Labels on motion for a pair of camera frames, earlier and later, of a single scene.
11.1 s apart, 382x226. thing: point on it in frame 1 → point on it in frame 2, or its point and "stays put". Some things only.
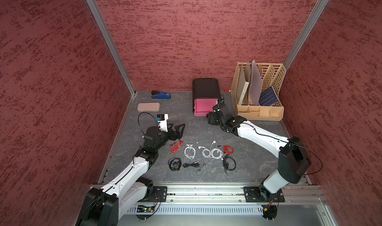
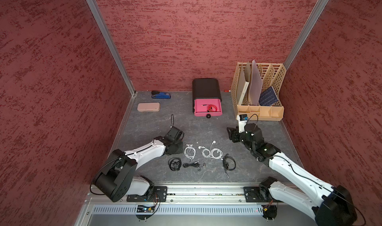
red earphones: [227, 149] → [211, 108]
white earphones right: [212, 150] stays put
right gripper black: [211, 116] → [233, 135]
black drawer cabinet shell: [204, 88] stays put
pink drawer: [203, 107] stays put
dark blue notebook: [268, 97] stays put
